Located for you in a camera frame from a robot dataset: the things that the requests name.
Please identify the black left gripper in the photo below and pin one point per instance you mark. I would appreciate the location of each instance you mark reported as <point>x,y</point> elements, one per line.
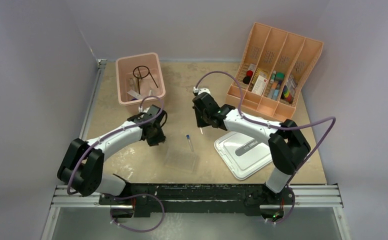
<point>159,138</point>

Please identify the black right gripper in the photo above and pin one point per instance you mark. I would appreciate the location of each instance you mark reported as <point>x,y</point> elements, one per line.
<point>201,123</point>

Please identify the graduated cylinder blue base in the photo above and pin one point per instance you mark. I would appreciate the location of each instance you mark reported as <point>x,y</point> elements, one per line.
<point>133,84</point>

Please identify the white paper packet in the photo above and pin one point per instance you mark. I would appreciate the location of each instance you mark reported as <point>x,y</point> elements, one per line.
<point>133,95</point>

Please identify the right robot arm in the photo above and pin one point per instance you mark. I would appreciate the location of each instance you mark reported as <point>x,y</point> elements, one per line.
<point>288,146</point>

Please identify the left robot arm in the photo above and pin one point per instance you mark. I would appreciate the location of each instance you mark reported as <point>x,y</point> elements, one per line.
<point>82,166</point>

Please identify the white plastic lid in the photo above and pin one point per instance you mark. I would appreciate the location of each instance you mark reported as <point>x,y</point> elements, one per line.
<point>242,154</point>

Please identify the pink plastic bin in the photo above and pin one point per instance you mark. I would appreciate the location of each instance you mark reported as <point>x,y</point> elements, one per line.
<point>147,70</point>

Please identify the white instruction box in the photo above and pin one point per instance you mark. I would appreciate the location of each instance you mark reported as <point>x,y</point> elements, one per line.
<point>259,85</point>

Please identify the pink four-slot file organizer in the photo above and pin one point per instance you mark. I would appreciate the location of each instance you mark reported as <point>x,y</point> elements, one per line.
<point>273,49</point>

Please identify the yellow envelope box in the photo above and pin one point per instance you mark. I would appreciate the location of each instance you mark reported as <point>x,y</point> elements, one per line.
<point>261,72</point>

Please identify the blue cap highlighter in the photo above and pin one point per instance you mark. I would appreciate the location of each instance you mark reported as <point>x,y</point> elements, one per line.
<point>275,94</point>

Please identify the orange cap highlighter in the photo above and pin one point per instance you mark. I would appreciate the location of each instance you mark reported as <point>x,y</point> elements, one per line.
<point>272,89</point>

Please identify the white glue stick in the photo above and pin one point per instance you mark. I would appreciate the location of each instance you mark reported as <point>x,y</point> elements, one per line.
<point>273,77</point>

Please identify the green eraser block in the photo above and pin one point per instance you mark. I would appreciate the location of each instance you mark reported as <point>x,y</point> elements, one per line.
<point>279,77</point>

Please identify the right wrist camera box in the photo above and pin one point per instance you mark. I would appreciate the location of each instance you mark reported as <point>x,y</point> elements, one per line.
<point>196,91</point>

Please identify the aluminium frame rail base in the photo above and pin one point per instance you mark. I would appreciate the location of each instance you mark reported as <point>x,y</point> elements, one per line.
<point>208,204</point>

